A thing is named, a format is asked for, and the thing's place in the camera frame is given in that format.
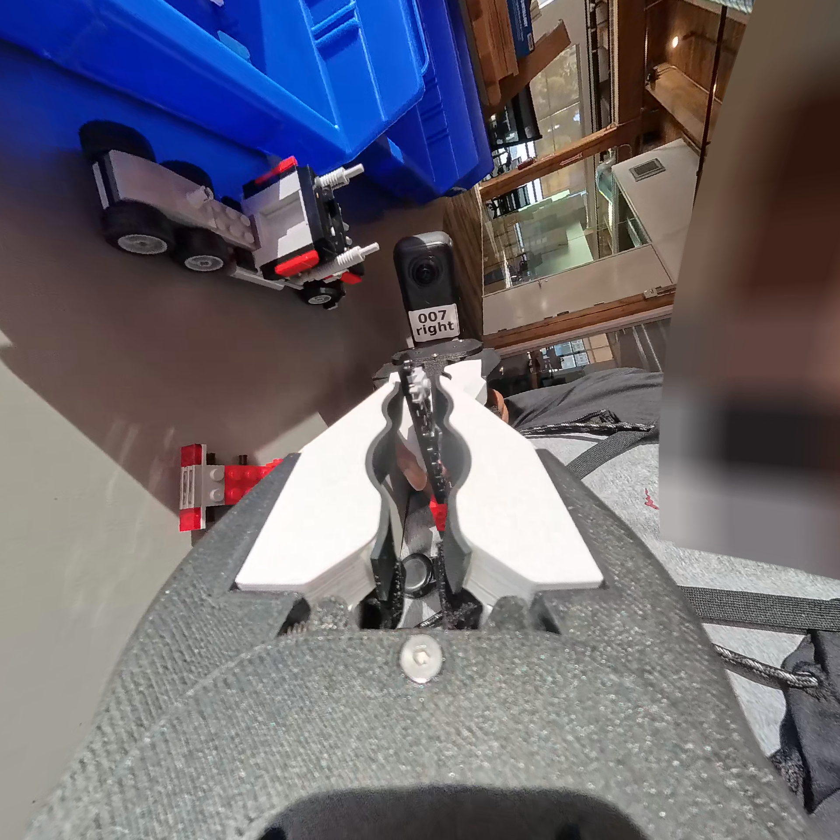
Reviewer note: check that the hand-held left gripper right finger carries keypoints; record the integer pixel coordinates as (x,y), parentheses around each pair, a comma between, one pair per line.
(525,518)

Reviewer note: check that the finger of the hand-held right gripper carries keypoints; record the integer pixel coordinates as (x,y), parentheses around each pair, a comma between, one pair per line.
(469,387)

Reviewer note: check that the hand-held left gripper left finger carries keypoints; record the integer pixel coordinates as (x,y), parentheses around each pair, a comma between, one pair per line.
(308,518)

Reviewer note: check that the black toy brick beam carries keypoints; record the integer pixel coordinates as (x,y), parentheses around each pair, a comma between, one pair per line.
(426,433)

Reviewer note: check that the person's right hand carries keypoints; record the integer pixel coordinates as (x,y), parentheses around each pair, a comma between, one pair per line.
(410,469)

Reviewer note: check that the small red brick assembly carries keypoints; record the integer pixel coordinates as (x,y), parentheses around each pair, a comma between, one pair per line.
(223,485)

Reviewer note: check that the blue plastic bin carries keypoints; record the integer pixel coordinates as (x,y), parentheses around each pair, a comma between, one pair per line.
(453,98)
(197,65)

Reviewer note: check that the toy brick truck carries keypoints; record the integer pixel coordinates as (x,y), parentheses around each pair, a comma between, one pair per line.
(216,216)

